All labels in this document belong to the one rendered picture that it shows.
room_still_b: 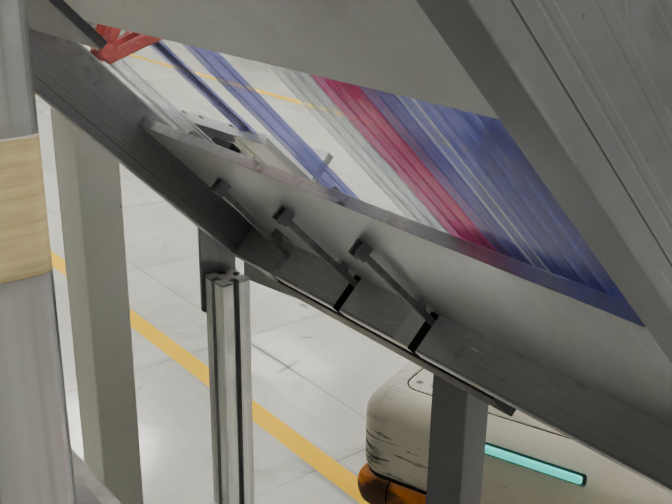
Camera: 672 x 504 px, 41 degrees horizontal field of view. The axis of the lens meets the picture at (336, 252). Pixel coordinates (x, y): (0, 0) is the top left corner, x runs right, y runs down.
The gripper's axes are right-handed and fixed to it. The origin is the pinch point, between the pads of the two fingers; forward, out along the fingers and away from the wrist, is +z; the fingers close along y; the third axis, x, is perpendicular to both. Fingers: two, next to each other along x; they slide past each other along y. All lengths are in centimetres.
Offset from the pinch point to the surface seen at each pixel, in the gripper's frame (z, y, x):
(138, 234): -3, -200, 132
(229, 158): 1.3, 9.0, 10.9
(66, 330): 33, -141, 97
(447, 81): 2, 50, -9
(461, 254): 1.5, 37.3, 11.3
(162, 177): 3.9, -8.1, 16.6
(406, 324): 3.3, 19.6, 30.0
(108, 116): 2.9, -8.1, 7.7
